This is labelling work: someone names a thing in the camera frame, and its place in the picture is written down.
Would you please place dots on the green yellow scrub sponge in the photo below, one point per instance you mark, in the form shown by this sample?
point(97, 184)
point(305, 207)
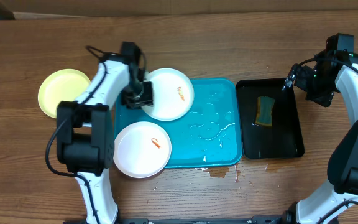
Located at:
point(265, 106)

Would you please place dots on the white plate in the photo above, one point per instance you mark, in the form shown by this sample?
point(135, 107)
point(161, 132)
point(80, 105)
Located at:
point(142, 149)
point(173, 94)

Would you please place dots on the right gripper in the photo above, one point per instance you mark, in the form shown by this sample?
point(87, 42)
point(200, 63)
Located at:
point(305, 76)

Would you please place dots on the teal plastic tray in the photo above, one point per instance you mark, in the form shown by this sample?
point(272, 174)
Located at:
point(208, 135)

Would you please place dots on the lime green rimmed plate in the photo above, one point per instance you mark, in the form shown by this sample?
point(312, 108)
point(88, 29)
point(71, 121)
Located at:
point(62, 85)

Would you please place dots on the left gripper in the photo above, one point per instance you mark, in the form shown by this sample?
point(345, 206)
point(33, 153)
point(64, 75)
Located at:
point(148, 99)

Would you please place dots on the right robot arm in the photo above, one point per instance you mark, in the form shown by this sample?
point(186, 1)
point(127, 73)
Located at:
point(335, 71)

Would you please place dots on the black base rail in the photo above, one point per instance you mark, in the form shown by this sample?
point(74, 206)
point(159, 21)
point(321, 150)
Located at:
point(258, 219)

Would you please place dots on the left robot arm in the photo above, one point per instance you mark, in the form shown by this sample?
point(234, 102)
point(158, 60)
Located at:
point(85, 135)

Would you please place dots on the black rectangular tray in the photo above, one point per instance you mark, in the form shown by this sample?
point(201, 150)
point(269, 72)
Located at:
point(283, 140)

